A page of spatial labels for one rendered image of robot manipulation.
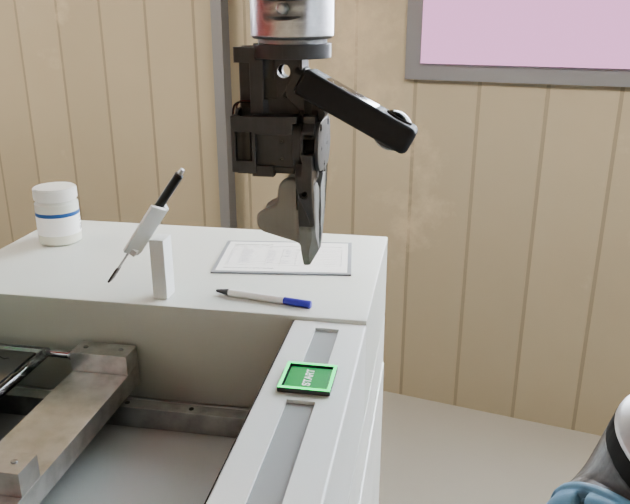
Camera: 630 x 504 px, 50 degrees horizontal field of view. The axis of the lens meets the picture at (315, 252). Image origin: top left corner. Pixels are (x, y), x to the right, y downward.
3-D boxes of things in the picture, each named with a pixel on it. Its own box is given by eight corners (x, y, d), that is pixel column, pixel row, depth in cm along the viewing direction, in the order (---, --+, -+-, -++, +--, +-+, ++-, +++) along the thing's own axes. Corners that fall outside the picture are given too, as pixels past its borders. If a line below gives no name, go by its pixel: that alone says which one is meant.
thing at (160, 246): (126, 298, 93) (116, 203, 88) (138, 287, 97) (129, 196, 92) (168, 301, 92) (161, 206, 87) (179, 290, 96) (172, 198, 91)
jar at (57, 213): (30, 245, 114) (22, 190, 111) (53, 233, 120) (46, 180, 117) (69, 248, 113) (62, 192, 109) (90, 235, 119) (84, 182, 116)
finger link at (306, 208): (302, 216, 67) (302, 128, 64) (320, 217, 67) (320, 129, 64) (292, 230, 63) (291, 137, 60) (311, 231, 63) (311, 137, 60)
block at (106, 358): (71, 370, 91) (69, 350, 90) (84, 358, 94) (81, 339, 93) (127, 376, 90) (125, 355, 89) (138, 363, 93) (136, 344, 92)
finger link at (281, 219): (262, 260, 69) (260, 171, 66) (319, 264, 68) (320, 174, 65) (254, 271, 67) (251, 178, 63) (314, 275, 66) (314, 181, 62)
